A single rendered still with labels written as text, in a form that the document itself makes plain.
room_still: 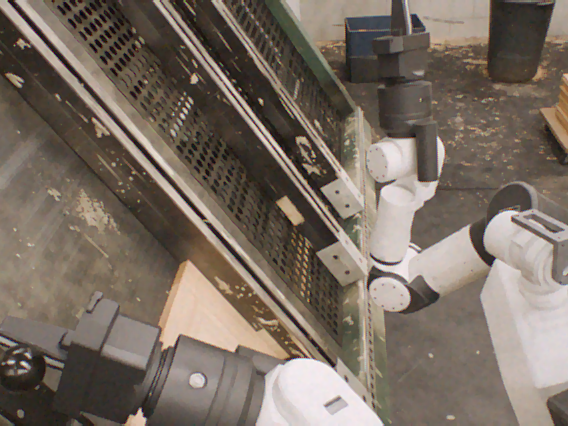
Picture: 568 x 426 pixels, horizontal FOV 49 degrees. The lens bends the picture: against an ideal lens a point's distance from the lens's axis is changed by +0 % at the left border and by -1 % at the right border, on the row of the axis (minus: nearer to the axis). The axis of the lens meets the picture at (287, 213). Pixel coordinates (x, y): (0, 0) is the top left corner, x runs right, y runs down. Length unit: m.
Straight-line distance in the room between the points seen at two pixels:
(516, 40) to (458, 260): 4.15
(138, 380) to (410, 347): 2.21
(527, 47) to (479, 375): 3.17
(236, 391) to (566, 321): 0.47
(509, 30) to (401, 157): 4.17
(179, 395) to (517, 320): 0.50
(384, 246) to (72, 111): 0.58
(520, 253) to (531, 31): 4.41
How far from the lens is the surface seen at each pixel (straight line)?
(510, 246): 0.83
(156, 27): 1.31
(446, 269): 1.12
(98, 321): 0.51
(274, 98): 1.65
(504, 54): 5.24
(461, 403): 2.51
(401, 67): 1.01
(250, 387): 0.53
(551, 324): 0.86
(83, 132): 0.93
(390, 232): 1.12
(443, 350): 2.69
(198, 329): 0.95
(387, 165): 1.02
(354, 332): 1.44
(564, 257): 0.79
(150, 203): 0.96
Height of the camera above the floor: 1.90
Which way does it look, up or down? 33 degrees down
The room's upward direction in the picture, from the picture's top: 3 degrees counter-clockwise
